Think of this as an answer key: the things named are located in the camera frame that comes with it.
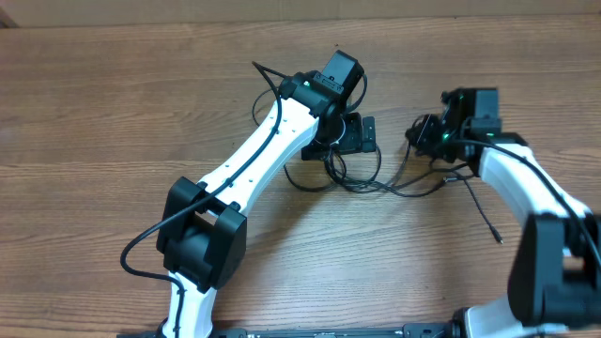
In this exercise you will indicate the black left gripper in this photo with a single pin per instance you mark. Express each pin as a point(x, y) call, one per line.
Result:
point(353, 142)

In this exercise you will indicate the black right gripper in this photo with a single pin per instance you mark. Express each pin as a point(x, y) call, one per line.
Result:
point(420, 138)

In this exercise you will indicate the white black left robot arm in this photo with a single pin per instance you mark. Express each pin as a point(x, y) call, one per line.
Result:
point(204, 223)

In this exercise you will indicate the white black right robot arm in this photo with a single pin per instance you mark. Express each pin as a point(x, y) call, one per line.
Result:
point(554, 284)

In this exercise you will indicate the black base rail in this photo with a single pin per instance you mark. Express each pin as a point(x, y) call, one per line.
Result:
point(411, 330)

